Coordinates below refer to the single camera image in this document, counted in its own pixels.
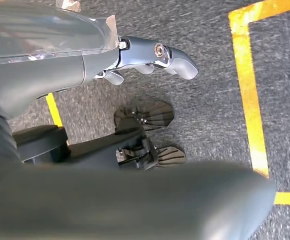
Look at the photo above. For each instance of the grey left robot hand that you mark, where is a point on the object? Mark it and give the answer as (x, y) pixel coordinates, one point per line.
(35, 66)

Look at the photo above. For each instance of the black ribbed robot foot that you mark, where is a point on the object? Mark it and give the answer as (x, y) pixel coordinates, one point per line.
(170, 155)
(157, 116)

